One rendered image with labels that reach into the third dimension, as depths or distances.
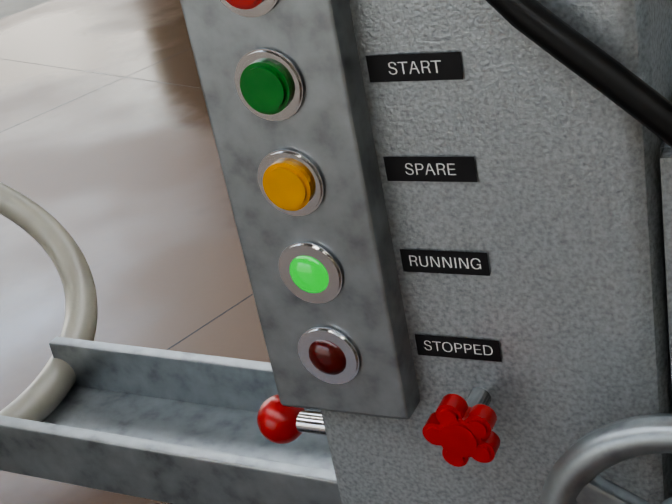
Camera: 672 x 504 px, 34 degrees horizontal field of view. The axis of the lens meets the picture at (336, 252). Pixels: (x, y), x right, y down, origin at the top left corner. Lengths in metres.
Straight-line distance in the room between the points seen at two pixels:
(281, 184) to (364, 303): 0.08
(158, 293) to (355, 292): 3.03
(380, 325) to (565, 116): 0.15
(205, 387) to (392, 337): 0.37
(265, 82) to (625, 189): 0.17
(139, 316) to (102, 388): 2.49
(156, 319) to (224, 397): 2.52
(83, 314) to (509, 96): 0.62
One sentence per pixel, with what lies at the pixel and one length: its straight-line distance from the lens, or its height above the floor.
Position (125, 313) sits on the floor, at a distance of 3.51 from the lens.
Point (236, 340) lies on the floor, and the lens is 3.20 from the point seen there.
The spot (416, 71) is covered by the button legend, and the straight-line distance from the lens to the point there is 0.51.
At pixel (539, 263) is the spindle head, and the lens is 0.53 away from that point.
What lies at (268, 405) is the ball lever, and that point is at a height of 1.21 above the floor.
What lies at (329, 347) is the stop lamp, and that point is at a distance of 0.58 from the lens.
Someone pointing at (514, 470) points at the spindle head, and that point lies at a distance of 0.61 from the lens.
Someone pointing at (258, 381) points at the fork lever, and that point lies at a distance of 0.88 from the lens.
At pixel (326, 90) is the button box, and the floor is 1.44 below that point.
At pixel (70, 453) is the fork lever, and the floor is 1.13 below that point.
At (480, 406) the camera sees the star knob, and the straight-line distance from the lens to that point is 0.56.
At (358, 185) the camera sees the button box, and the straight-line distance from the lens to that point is 0.52.
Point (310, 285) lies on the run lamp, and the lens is 0.56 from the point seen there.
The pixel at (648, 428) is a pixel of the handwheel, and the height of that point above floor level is 1.29.
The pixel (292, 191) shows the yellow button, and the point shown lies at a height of 1.39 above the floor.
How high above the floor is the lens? 1.60
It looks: 27 degrees down
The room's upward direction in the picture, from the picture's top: 12 degrees counter-clockwise
